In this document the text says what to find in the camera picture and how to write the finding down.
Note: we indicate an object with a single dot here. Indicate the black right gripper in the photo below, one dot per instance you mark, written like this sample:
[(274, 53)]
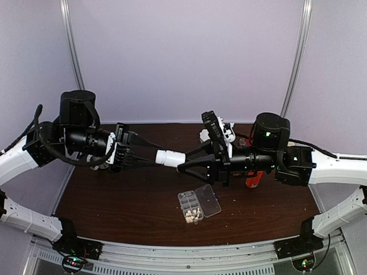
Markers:
[(218, 167)]

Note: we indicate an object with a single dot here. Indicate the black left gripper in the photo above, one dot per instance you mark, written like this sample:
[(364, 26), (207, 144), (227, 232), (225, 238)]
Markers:
[(124, 138)]

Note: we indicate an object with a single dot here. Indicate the clear plastic pill organizer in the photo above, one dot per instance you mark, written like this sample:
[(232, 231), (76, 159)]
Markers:
[(202, 198)]

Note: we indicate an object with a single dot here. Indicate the orange pill bottle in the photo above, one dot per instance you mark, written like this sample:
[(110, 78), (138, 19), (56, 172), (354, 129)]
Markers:
[(253, 179)]

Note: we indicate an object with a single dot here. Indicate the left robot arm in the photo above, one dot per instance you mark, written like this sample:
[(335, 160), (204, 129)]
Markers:
[(75, 138)]

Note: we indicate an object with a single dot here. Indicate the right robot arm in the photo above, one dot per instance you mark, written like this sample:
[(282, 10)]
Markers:
[(295, 163)]

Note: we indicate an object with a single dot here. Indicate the white pills in organizer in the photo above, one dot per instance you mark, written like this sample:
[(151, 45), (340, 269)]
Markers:
[(192, 219)]

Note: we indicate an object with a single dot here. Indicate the white fluted ceramic bowl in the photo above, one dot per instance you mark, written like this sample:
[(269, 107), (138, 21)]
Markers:
[(204, 136)]

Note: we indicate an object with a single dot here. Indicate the red floral saucer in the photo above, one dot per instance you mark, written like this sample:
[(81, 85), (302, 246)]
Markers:
[(243, 142)]

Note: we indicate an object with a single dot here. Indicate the floral mug yellow inside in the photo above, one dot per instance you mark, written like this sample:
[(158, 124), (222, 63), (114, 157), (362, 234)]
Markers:
[(102, 166)]

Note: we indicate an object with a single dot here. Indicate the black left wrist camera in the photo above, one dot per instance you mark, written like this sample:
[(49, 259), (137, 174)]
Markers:
[(111, 145)]

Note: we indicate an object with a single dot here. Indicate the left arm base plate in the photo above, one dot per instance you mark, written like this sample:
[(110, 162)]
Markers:
[(83, 248)]

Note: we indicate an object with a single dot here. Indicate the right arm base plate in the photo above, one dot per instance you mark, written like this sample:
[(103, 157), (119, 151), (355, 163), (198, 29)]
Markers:
[(297, 246)]

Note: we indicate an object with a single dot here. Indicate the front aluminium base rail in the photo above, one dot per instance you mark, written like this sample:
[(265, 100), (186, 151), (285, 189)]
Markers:
[(247, 258)]

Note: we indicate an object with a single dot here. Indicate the aluminium frame post left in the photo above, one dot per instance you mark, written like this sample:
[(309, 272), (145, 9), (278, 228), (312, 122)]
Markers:
[(71, 43)]

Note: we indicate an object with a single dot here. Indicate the aluminium frame post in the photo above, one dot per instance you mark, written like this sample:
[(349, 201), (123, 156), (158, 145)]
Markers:
[(71, 43), (300, 48)]

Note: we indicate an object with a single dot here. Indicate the aluminium frame post right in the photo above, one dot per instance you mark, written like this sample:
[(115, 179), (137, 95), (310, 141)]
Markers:
[(300, 48)]

